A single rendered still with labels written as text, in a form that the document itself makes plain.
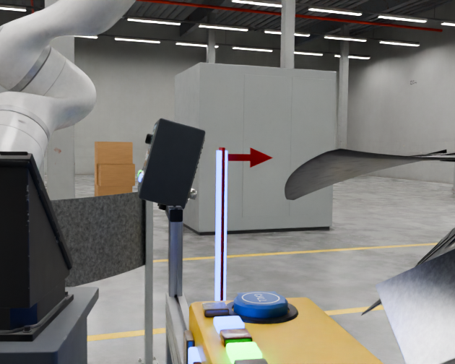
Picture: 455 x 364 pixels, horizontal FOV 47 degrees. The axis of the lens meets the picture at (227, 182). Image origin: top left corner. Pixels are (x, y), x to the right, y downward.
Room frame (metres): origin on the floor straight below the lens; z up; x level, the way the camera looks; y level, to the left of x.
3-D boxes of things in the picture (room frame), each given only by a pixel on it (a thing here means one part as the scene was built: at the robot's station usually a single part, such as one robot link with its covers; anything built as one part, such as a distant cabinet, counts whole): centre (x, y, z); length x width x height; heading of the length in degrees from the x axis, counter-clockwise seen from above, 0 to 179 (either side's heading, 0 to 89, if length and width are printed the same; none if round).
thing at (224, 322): (0.34, 0.00, 1.08); 0.02 x 0.02 x 0.01; 10
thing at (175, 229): (1.15, 0.11, 0.96); 0.03 x 0.03 x 0.20; 10
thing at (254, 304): (0.38, -0.03, 1.08); 0.04 x 0.04 x 0.02
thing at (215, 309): (0.37, 0.01, 1.08); 0.02 x 0.02 x 0.01; 10
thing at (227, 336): (0.32, -0.01, 1.08); 0.02 x 0.02 x 0.01; 10
